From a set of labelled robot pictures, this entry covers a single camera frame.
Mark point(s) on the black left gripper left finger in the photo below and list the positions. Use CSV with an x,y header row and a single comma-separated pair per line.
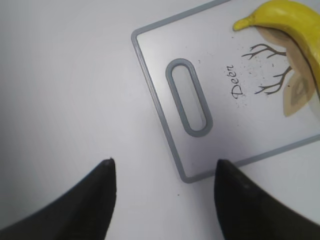
x,y
82,213

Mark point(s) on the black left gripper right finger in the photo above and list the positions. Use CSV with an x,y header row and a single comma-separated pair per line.
x,y
247,212

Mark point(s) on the yellow plastic banana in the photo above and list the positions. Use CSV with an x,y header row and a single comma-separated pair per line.
x,y
292,30

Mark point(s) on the white grey cutting board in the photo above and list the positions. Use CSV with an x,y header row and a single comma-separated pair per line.
x,y
221,94

